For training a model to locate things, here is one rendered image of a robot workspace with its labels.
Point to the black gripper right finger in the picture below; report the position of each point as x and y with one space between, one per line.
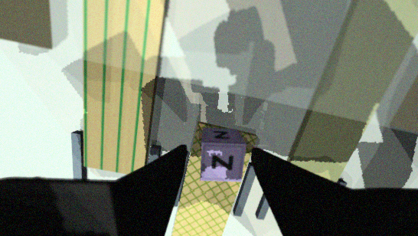
306 204

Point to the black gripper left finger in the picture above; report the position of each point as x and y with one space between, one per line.
137 204

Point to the tan strip with green stripes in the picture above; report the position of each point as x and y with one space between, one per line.
118 108

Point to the purple cube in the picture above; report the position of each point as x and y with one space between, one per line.
222 155

